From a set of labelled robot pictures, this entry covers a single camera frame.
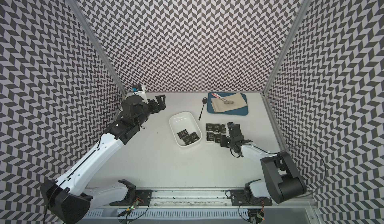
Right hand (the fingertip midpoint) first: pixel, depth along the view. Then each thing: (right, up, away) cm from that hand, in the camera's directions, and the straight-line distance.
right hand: (221, 142), depth 91 cm
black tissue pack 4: (-7, +3, +2) cm, 8 cm away
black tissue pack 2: (-3, +9, +5) cm, 10 cm away
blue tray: (+17, +19, +13) cm, 29 cm away
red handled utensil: (+6, +26, +22) cm, 34 cm away
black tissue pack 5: (-24, +5, +2) cm, 25 cm away
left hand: (-34, +26, -18) cm, 47 cm away
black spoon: (-10, +26, +21) cm, 35 cm away
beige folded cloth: (0, +23, +19) cm, 30 cm away
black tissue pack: (-7, +9, +5) cm, 12 cm away
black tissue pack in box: (-2, +3, 0) cm, 3 cm away
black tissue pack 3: (+1, +8, +4) cm, 9 cm away
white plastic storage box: (-23, +8, +5) cm, 24 cm away
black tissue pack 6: (-21, +1, -1) cm, 21 cm away
